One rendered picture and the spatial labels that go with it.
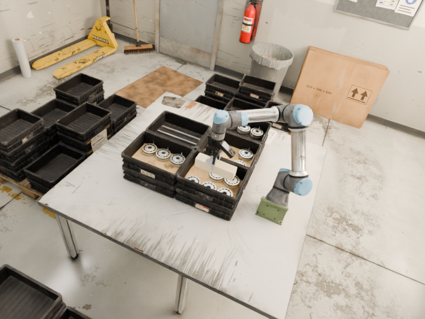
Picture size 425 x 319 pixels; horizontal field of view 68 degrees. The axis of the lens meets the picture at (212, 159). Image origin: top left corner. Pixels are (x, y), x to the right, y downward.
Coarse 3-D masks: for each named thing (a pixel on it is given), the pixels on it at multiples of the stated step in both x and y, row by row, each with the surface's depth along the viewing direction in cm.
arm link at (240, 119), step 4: (232, 112) 171; (240, 112) 167; (244, 112) 168; (232, 116) 163; (236, 116) 164; (240, 116) 165; (244, 116) 165; (248, 116) 167; (232, 120) 163; (236, 120) 164; (240, 120) 165; (244, 120) 166; (248, 120) 167; (232, 124) 164; (236, 124) 165; (240, 124) 166; (244, 124) 167
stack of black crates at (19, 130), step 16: (16, 112) 278; (0, 128) 268; (16, 128) 273; (32, 128) 265; (0, 144) 247; (16, 144) 256; (32, 144) 270; (48, 144) 289; (0, 160) 262; (16, 160) 261; (32, 160) 277; (16, 176) 269
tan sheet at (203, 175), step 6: (192, 168) 216; (198, 168) 217; (192, 174) 212; (198, 174) 213; (204, 174) 213; (204, 180) 209; (210, 180) 210; (240, 180) 213; (216, 186) 207; (222, 186) 207; (234, 192) 205
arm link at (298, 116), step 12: (288, 108) 182; (300, 108) 175; (288, 120) 182; (300, 120) 175; (300, 132) 180; (300, 144) 182; (300, 156) 184; (300, 168) 185; (288, 180) 192; (300, 180) 184; (300, 192) 186
